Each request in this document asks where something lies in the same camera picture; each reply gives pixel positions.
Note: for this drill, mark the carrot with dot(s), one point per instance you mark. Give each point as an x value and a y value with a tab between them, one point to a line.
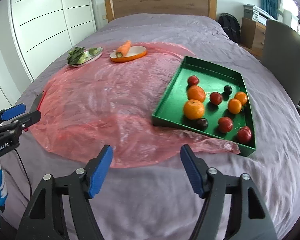
123	50

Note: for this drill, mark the dark plum front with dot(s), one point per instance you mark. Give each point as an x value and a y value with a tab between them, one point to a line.
202	123

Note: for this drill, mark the grey storage boxes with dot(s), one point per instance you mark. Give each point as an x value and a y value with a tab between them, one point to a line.
257	14

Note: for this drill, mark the wooden headboard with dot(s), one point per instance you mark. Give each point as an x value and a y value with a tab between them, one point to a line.
121	8

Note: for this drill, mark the white wardrobe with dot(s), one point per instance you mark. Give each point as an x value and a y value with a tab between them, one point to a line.
33	34

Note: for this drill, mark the pink plastic sheet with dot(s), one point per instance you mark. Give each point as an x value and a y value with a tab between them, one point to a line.
103	102

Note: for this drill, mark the purple bedspread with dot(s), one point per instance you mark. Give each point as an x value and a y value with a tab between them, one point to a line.
156	201

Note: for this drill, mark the large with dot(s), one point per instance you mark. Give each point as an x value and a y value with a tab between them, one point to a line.
196	93

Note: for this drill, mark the wrinkled red fruit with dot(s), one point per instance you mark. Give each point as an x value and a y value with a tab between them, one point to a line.
193	80

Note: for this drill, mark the grey patterned plate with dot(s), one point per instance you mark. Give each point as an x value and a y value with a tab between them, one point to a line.
90	57

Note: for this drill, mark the grey chair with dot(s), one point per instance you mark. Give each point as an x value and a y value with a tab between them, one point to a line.
281	55

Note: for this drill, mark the green leafy vegetable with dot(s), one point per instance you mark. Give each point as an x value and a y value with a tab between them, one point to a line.
76	56

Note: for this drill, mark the orange oval dish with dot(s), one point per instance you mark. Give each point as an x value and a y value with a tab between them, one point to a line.
135	52

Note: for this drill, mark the dark plum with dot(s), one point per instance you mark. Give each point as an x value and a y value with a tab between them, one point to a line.
202	123
227	89

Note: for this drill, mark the black backpack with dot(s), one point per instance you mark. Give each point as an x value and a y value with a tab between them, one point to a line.
230	26

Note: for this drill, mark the green tray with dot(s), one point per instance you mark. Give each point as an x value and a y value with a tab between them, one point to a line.
212	78

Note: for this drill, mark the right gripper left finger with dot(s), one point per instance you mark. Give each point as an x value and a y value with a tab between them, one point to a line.
44	217

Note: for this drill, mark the small orange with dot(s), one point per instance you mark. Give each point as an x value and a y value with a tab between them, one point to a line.
234	106
242	97

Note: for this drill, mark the dark plum back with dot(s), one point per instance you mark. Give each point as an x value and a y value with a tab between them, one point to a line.
227	89

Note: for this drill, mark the small bok choy piece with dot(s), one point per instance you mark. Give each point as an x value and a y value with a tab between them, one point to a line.
93	51

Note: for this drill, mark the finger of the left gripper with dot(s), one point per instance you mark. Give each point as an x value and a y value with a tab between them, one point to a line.
8	114
23	122

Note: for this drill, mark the wooden drawer cabinet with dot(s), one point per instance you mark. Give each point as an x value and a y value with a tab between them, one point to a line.
252	37

